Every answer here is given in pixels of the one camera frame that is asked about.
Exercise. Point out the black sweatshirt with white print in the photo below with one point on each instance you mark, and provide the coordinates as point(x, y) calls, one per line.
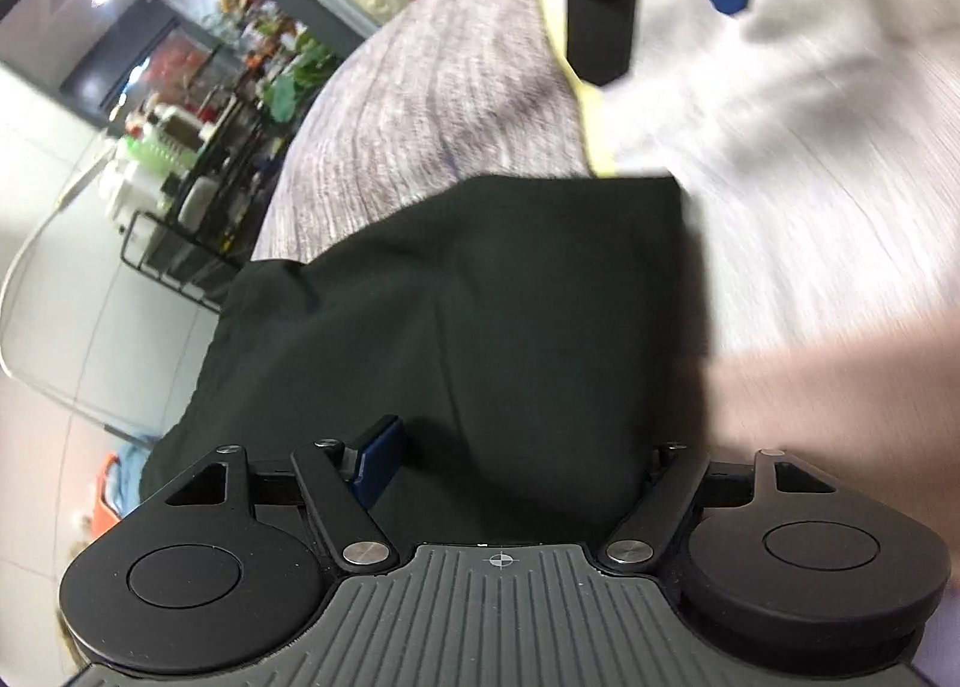
point(450, 319)

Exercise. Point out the pink blanket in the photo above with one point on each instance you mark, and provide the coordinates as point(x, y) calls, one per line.
point(840, 394)

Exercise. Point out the white blanket with yellow trim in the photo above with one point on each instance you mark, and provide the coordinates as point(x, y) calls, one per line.
point(825, 132)

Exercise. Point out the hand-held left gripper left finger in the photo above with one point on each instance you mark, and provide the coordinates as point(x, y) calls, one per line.
point(379, 462)

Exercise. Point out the orange basket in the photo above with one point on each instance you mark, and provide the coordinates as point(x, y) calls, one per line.
point(105, 499)

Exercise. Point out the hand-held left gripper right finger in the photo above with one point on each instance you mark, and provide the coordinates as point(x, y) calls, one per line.
point(664, 499)

